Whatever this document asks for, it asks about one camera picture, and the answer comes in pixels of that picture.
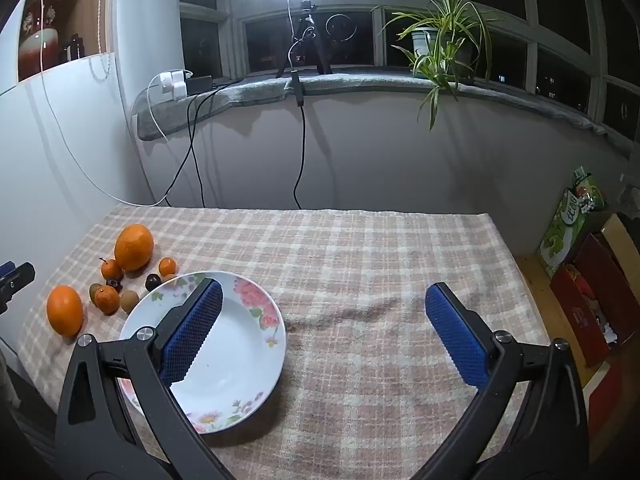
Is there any green spider plant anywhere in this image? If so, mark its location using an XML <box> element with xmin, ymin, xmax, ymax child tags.
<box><xmin>372</xmin><ymin>0</ymin><xmax>503</xmax><ymax>131</ymax></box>

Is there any white beaded cord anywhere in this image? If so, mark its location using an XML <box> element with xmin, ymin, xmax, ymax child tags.
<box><xmin>89</xmin><ymin>0</ymin><xmax>112</xmax><ymax>81</ymax></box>

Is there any white cabinet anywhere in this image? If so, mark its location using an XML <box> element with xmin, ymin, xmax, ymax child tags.
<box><xmin>0</xmin><ymin>0</ymin><xmax>151</xmax><ymax>371</ymax></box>

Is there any dark red box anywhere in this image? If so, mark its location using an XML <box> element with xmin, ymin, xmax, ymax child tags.
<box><xmin>574</xmin><ymin>232</ymin><xmax>640</xmax><ymax>346</ymax></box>

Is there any black ring light cable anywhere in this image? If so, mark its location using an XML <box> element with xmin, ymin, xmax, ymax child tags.
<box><xmin>292</xmin><ymin>104</ymin><xmax>307</xmax><ymax>210</ymax></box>

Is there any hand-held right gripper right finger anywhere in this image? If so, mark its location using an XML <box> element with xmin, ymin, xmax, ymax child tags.
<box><xmin>400</xmin><ymin>282</ymin><xmax>591</xmax><ymax>480</ymax></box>

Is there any green printed box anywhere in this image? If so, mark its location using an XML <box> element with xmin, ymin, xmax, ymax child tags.
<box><xmin>537</xmin><ymin>166</ymin><xmax>608</xmax><ymax>280</ymax></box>

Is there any red vase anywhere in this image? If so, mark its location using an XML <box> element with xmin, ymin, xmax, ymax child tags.
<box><xmin>19</xmin><ymin>0</ymin><xmax>63</xmax><ymax>81</ymax></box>

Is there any white floral plate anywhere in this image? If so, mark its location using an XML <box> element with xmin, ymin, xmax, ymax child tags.
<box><xmin>119</xmin><ymin>271</ymin><xmax>287</xmax><ymax>435</ymax></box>

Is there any round orange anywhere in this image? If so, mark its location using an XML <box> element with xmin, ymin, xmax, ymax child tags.
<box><xmin>46</xmin><ymin>285</ymin><xmax>85</xmax><ymax>338</ymax></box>

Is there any white window frame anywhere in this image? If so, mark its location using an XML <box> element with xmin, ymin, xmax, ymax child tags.
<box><xmin>179</xmin><ymin>0</ymin><xmax>640</xmax><ymax>141</ymax></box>

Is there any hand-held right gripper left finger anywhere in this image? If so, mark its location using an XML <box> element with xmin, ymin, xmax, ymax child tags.
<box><xmin>55</xmin><ymin>277</ymin><xmax>236</xmax><ymax>480</ymax></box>

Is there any black tripod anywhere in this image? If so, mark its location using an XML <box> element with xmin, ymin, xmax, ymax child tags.
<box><xmin>276</xmin><ymin>0</ymin><xmax>333</xmax><ymax>80</ymax></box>

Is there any long white cable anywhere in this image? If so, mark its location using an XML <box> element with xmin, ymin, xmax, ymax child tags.
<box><xmin>37</xmin><ymin>0</ymin><xmax>193</xmax><ymax>207</ymax></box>

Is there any large oval orange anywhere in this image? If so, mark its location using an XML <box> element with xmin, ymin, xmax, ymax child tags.
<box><xmin>114</xmin><ymin>224</ymin><xmax>155</xmax><ymax>273</ymax></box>

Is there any small tangerine with stem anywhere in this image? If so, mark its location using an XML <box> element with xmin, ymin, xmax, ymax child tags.
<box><xmin>99</xmin><ymin>257</ymin><xmax>124</xmax><ymax>282</ymax></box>

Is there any white plant pot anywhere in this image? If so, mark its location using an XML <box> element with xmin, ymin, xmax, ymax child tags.
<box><xmin>411</xmin><ymin>26</ymin><xmax>441</xmax><ymax>58</ymax></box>

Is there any brown cardboard box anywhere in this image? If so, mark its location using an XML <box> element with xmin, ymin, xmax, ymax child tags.
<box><xmin>600</xmin><ymin>212</ymin><xmax>640</xmax><ymax>261</ymax></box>

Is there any red gift box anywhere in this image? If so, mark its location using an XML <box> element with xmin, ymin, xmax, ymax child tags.
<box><xmin>550</xmin><ymin>264</ymin><xmax>611</xmax><ymax>368</ymax></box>

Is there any pink checked tablecloth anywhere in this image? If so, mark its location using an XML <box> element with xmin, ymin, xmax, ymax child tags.
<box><xmin>17</xmin><ymin>203</ymin><xmax>553</xmax><ymax>480</ymax></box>

